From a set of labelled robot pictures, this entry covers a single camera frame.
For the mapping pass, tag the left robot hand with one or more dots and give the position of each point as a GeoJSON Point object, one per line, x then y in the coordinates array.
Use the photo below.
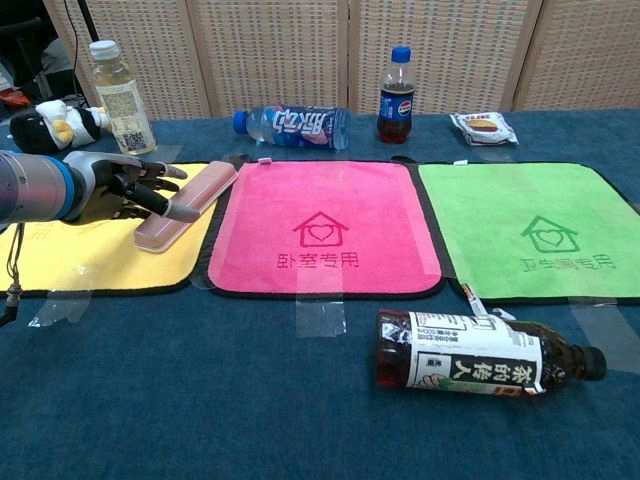
{"type": "Point", "coordinates": [122, 182]}

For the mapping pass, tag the pink rectangular case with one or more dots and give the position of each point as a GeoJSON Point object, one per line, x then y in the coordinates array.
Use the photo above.
{"type": "Point", "coordinates": [187, 205]}

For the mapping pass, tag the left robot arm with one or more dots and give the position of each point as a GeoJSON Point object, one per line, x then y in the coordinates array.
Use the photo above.
{"type": "Point", "coordinates": [30, 187]}

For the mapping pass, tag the yellow cloth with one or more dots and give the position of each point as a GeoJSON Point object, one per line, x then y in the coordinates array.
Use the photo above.
{"type": "Point", "coordinates": [100, 255]}

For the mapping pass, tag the pink cloth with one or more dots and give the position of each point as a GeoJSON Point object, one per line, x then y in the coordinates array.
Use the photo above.
{"type": "Point", "coordinates": [325, 200]}

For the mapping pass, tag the green cloth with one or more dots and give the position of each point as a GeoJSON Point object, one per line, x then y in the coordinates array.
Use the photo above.
{"type": "Point", "coordinates": [500, 200]}

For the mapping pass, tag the pale yellow drink bottle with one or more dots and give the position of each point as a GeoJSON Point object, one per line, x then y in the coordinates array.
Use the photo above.
{"type": "Point", "coordinates": [124, 107]}

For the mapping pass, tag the black white plush toy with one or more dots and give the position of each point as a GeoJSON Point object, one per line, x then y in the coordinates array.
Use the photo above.
{"type": "Point", "coordinates": [50, 127]}

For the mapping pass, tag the blue label water bottle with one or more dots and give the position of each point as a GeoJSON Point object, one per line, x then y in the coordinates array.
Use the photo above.
{"type": "Point", "coordinates": [295, 127]}

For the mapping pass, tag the wooden folding screen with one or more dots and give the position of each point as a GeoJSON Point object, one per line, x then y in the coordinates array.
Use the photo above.
{"type": "Point", "coordinates": [300, 55]}

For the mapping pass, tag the blue tablecloth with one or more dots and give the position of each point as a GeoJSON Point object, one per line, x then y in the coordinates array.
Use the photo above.
{"type": "Point", "coordinates": [200, 390]}

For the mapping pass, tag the small pepsi cola bottle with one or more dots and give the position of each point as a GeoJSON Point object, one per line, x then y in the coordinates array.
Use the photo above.
{"type": "Point", "coordinates": [396, 107]}

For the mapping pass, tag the packaged bread snack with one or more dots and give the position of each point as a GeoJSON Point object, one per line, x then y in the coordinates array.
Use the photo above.
{"type": "Point", "coordinates": [482, 128]}

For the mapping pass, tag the dark tea bottle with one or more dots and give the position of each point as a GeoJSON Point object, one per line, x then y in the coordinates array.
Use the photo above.
{"type": "Point", "coordinates": [475, 357]}

